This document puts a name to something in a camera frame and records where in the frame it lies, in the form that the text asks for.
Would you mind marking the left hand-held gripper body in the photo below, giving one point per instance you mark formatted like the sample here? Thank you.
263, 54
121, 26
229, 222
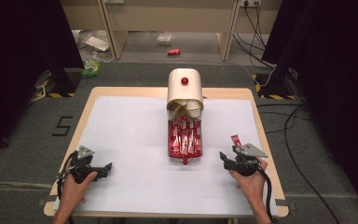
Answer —
82, 165

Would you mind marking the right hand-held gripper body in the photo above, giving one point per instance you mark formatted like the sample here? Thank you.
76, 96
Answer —
247, 165

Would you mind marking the single red stick packet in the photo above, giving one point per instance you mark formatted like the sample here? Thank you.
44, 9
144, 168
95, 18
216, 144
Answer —
236, 140

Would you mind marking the red snack packet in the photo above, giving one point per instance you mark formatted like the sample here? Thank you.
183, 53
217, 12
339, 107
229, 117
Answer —
185, 155

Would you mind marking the person's right hand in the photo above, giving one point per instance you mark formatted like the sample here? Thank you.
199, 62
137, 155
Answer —
251, 185

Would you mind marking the person's left hand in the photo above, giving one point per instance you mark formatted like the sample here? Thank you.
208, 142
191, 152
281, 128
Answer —
74, 191

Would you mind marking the white table mat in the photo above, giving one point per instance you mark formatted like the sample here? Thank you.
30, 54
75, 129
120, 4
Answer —
130, 155

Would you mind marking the white paper cup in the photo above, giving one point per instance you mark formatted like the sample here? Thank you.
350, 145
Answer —
194, 107

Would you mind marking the white roll-top storage box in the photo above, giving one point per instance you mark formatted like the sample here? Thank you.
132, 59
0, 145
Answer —
185, 90

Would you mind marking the hazard-striped stand base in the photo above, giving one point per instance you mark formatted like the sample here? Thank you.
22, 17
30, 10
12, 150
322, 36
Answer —
275, 90
60, 90

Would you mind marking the green plastic bag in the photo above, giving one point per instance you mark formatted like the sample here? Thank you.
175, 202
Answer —
91, 67

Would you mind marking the red drink can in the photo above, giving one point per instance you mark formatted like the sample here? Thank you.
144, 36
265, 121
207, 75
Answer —
174, 52

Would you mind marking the black curtain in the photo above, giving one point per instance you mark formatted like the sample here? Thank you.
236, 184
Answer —
338, 77
18, 62

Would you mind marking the pile of clear plastic wrapping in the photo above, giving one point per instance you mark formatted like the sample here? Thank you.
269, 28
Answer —
94, 43

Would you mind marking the clear plastic container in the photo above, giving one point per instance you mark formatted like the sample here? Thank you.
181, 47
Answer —
165, 39

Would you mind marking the beige wooden desk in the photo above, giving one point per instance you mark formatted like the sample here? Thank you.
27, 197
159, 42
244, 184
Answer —
167, 18

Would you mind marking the white wall socket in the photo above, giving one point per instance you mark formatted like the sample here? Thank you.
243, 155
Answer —
250, 2

